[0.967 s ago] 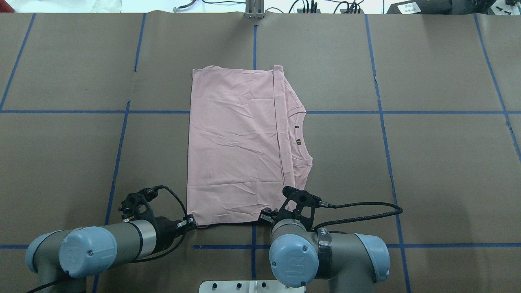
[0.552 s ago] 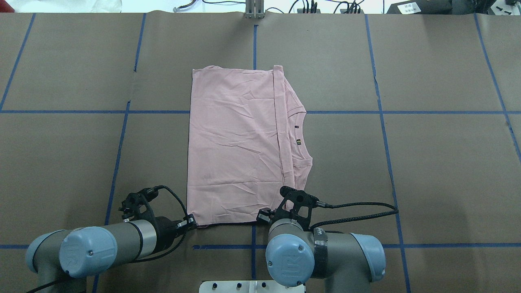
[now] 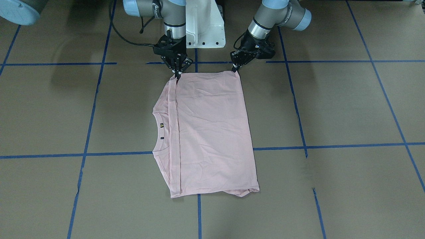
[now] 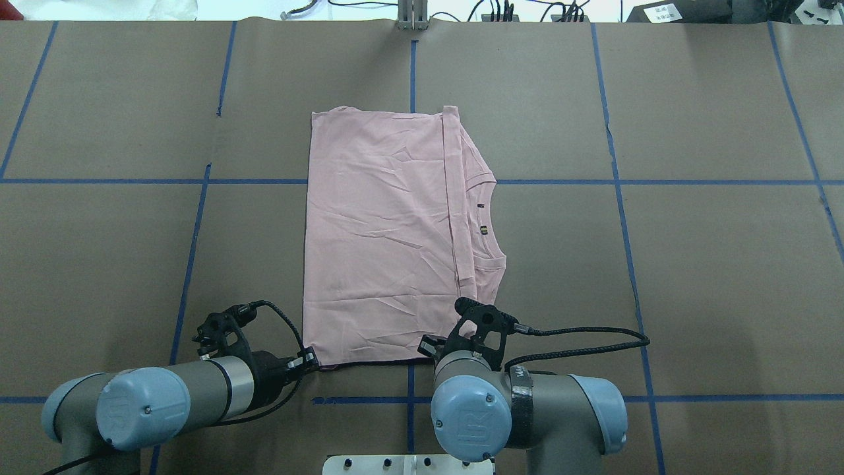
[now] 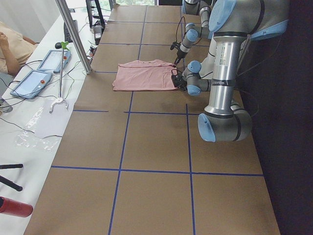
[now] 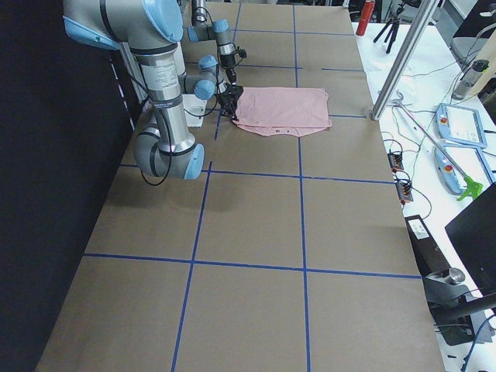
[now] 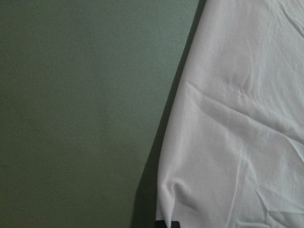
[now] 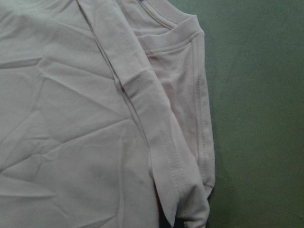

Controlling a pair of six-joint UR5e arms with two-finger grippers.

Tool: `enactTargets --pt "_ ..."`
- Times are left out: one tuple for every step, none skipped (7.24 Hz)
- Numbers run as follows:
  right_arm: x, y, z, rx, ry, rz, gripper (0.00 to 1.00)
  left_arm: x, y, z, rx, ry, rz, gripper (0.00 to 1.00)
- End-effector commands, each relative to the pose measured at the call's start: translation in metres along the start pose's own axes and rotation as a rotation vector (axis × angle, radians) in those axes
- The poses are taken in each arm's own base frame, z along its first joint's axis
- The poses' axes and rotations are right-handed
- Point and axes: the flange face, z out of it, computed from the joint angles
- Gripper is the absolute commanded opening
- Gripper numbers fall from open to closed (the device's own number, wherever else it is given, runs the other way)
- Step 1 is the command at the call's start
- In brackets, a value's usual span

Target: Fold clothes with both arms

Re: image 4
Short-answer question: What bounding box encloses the pink Snoopy t-shirt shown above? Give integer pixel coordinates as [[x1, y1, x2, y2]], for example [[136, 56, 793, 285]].
[[303, 106, 507, 369]]

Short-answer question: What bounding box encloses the grey USB hub left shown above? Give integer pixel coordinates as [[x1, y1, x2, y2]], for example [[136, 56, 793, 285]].
[[474, 1, 519, 23]]

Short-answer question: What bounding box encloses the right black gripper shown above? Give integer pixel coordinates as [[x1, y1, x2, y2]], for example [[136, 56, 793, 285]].
[[418, 297, 522, 371]]

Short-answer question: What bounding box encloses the grey usb hub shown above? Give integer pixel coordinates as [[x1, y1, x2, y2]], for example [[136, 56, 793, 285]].
[[542, 1, 587, 23], [474, 1, 519, 23]]

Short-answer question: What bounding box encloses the grey USB hub right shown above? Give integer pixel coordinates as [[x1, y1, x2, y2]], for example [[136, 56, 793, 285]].
[[542, 1, 587, 23]]

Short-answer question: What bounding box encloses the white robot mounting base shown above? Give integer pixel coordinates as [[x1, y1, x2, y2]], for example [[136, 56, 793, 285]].
[[322, 454, 497, 474]]

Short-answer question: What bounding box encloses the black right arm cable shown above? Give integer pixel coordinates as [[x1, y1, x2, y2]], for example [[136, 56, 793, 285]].
[[504, 323, 651, 371]]

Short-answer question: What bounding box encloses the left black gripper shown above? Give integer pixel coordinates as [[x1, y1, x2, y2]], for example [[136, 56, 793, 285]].
[[193, 305, 320, 413]]

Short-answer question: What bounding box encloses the aluminium frame post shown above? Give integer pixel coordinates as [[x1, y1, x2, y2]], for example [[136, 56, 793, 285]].
[[396, 0, 430, 31]]

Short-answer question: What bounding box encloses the black box with label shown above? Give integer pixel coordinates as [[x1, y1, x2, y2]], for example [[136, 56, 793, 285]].
[[624, 1, 803, 24]]

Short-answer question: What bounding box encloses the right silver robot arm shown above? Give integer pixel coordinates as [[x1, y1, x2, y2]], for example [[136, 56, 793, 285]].
[[418, 297, 650, 474]]

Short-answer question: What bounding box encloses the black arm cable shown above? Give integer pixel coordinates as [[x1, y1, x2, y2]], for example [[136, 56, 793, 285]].
[[504, 323, 651, 371], [43, 300, 311, 475]]

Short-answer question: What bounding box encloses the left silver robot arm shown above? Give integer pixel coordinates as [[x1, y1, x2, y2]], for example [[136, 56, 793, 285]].
[[40, 300, 320, 474]]

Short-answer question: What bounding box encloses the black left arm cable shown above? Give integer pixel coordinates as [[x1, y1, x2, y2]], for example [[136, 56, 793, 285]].
[[43, 300, 311, 475]]

